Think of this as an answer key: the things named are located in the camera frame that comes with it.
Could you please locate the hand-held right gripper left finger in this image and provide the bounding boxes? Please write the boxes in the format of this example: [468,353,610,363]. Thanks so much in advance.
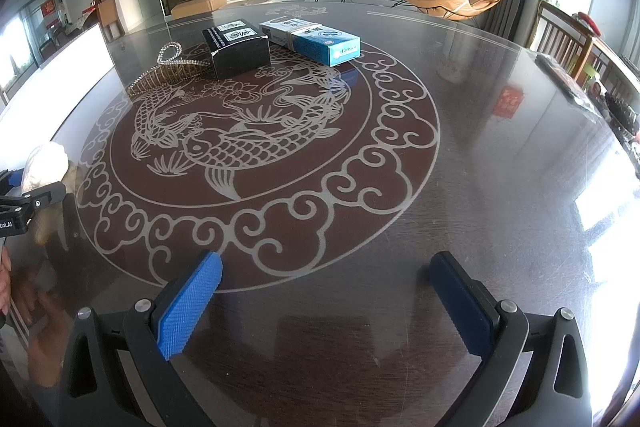
[60,251,224,427]

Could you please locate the white knit hat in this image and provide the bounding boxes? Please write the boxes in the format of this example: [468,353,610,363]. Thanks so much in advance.
[22,142,76,208]

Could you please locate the blue and white box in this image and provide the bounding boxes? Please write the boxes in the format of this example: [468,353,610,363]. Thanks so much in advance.
[259,17,362,68]

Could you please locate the brown cardboard box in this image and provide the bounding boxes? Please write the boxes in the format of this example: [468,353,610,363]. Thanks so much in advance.
[170,0,227,20]

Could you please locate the dark patterned glass desktop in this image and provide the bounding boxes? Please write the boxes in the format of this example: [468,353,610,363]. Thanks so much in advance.
[0,0,640,427]

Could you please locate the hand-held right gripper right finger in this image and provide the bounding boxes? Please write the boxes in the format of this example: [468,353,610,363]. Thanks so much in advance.
[429,251,596,427]

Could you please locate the long dark flat object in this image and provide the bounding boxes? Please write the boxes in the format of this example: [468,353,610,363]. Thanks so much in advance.
[534,54,598,110]

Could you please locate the wooden slatted chair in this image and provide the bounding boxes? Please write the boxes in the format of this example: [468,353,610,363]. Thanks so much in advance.
[535,0,598,75]

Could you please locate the person's left hand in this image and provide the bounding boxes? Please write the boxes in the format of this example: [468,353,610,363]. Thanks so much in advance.
[0,244,13,315]

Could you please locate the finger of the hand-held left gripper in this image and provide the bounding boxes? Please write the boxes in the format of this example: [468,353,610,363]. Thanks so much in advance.
[0,169,26,195]
[0,184,68,220]

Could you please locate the rhinestone banana hair clip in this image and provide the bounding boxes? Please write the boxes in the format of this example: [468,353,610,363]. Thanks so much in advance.
[125,42,213,100]

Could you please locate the wooden sideboard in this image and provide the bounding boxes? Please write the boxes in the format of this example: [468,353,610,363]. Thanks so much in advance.
[95,0,123,42]

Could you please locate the black cardboard box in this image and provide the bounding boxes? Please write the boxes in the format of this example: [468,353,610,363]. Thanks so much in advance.
[201,18,272,81]

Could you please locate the red object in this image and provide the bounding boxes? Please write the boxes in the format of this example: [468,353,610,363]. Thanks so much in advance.
[575,12,603,38]

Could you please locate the white board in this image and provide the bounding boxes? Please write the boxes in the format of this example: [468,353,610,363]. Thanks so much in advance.
[0,23,117,142]

